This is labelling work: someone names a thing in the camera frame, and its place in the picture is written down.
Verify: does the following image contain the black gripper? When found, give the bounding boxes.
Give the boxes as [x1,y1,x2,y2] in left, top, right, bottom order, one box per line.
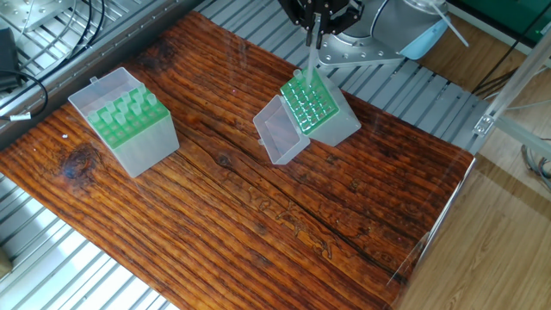
[280,0,364,49]

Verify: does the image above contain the translucent tip box green rack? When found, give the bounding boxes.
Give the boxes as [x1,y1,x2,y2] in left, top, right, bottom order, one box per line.
[68,68,181,178]
[280,67,362,146]

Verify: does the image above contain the clear hinged box lid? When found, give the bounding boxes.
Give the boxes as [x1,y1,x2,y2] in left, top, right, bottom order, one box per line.
[253,95,311,164]
[68,68,143,117]

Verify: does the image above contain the glossy wooden board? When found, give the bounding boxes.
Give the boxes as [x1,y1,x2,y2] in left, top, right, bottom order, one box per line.
[0,9,479,310]

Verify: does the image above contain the grey metal mount plate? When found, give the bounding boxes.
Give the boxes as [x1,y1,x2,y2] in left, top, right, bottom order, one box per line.
[317,33,406,68]

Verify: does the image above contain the aluminium frame corner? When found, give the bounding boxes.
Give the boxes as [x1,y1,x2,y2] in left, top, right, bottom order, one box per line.
[472,59,551,160]

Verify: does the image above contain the black cable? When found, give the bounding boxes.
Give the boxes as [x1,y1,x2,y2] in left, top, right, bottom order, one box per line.
[0,0,106,121]

